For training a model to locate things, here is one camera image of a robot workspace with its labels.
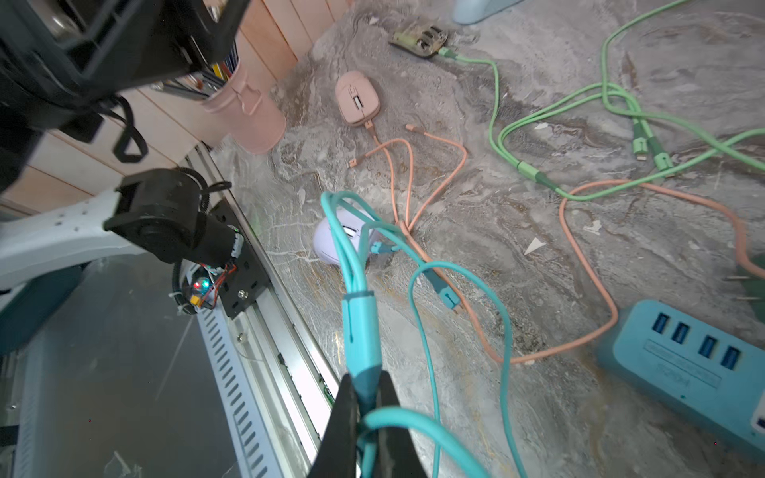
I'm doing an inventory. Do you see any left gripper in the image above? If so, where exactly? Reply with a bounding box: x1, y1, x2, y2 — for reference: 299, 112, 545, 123
1, 1, 249, 173

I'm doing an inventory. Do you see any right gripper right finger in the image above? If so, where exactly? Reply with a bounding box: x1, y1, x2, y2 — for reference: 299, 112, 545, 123
376, 370, 428, 478

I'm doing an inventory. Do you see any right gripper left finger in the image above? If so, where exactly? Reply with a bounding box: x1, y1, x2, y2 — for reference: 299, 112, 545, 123
307, 374, 360, 478

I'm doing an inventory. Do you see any lavender wireless mouse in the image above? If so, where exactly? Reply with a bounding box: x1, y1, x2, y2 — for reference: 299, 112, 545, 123
313, 206, 366, 267

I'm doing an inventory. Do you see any teal charging cable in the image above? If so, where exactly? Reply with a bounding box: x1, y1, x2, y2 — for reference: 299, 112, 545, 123
319, 190, 530, 478

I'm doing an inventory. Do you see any pink charging cable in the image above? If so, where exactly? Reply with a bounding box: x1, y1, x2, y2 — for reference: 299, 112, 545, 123
347, 121, 765, 366

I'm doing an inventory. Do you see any blue power strip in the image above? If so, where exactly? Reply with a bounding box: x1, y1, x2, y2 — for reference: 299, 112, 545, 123
597, 300, 764, 462

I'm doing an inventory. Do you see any light green USB charger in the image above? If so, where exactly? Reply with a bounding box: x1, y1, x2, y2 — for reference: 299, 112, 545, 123
723, 263, 764, 323

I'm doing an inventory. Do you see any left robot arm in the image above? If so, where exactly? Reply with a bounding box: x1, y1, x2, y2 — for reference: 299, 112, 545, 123
1, 1, 251, 353

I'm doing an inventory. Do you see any pink mouse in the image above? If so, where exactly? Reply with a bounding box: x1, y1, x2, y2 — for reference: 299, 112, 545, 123
335, 71, 381, 127

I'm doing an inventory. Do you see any light blue mouse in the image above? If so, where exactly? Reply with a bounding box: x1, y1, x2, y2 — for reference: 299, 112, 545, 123
451, 0, 523, 25

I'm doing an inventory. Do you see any pink pencil cup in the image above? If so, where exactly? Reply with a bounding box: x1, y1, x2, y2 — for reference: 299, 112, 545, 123
201, 61, 287, 155

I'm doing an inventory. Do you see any camouflage green device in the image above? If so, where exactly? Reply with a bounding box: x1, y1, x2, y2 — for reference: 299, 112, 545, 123
388, 23, 448, 59

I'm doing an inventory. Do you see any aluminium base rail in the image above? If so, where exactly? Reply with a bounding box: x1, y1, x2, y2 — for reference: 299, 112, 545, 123
197, 191, 338, 477

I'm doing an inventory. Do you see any green charging cable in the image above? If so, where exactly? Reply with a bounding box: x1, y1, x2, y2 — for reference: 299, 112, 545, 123
438, 0, 765, 202

